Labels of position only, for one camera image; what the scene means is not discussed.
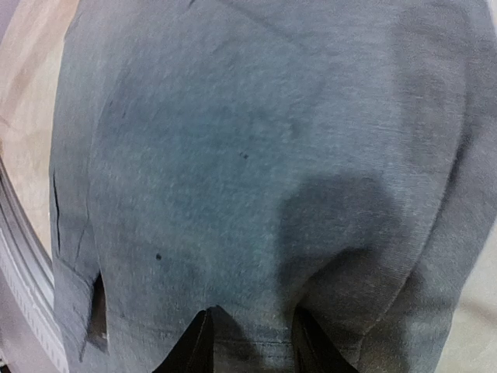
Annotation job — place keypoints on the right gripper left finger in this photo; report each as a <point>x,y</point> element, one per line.
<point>194,351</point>

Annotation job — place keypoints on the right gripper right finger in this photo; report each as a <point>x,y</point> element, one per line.
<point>313,350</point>

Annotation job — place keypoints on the grey blue button shirt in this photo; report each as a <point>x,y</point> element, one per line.
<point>250,157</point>

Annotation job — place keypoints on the aluminium front rail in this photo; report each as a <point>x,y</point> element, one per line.
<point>27,269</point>

